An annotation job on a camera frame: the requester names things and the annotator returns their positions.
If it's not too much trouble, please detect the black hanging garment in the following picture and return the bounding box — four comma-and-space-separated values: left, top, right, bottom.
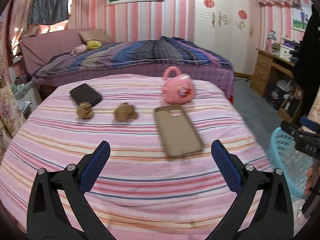
293, 5, 319, 115

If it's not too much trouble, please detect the person's right hand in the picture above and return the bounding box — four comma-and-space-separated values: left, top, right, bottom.
304, 165, 315, 196

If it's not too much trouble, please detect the tan phone case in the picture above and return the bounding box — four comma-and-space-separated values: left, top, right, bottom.
154, 105, 204, 159

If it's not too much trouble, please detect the black box under desk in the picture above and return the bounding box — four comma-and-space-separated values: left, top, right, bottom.
266, 85, 286, 110

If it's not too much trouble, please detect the white wardrobe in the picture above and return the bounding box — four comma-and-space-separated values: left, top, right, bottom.
194, 0, 261, 76

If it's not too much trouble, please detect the floral curtain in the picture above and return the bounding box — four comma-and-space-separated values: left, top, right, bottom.
0, 2, 25, 161

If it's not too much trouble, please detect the yellow plush toy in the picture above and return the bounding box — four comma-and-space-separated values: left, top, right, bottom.
86, 40, 102, 50

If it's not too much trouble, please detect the brown pillow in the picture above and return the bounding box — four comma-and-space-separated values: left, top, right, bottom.
79, 28, 112, 44

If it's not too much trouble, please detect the brown crumpled paper ball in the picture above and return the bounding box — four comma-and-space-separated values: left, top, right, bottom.
113, 102, 138, 122
76, 102, 94, 120

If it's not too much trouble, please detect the white box on desk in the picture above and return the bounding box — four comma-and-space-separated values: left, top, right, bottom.
279, 44, 293, 62

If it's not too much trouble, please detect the black phone wallet case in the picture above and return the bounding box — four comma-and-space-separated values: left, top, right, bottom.
70, 83, 102, 106

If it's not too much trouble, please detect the pink piggy bank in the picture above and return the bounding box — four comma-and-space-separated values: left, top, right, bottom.
162, 67, 195, 104

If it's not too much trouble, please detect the dark grey window curtain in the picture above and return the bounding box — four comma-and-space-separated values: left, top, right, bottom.
28, 0, 69, 25

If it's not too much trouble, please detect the light blue plastic basket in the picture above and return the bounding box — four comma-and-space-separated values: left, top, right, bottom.
266, 127, 313, 202

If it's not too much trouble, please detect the pink plush toy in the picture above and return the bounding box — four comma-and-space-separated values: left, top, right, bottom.
71, 44, 87, 55

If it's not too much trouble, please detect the purple bed with plaid quilt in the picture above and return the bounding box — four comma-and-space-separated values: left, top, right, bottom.
20, 29, 235, 99

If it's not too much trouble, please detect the desk lamp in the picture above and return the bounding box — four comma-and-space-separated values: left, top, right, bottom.
265, 30, 277, 53

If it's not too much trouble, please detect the wooden desk with drawers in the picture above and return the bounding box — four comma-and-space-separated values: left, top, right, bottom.
250, 49, 303, 122

